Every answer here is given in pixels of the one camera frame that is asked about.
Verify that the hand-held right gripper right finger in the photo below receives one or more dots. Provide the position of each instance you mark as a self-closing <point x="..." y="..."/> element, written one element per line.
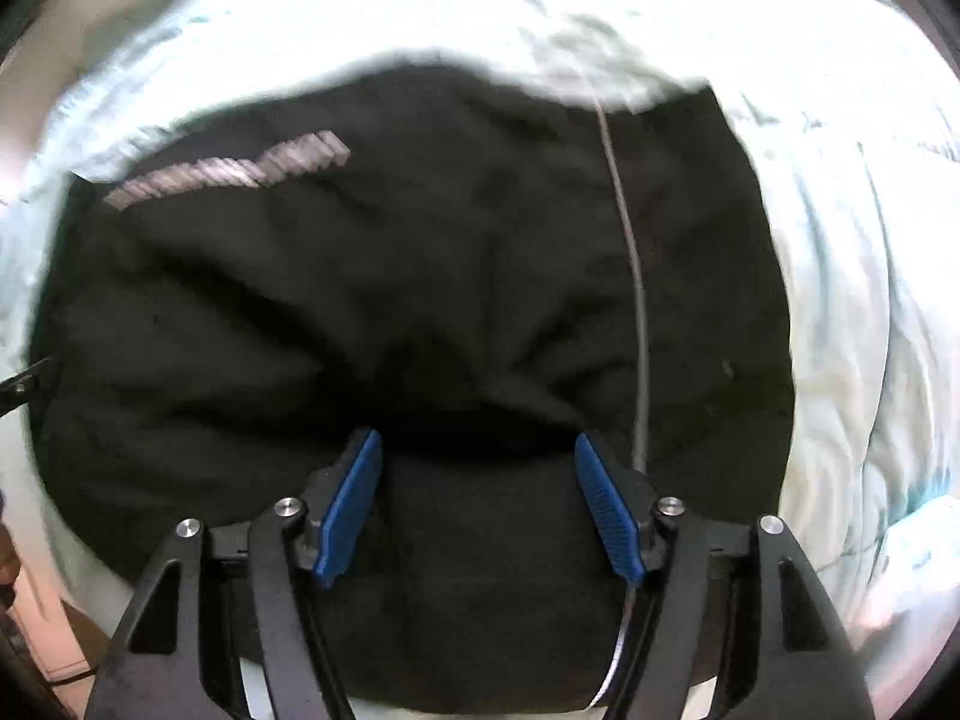
<point x="607" y="510"/>

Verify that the black jacket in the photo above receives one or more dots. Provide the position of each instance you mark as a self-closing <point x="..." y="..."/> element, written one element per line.
<point x="375" y="277"/>

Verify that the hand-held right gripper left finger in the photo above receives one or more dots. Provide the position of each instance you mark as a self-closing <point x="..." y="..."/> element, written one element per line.
<point x="352" y="502"/>

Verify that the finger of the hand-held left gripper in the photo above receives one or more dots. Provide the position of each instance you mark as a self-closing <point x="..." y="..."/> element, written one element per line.
<point x="26" y="382"/>

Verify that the pale blue duvet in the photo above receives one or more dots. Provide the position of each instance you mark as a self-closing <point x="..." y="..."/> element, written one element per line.
<point x="840" y="277"/>

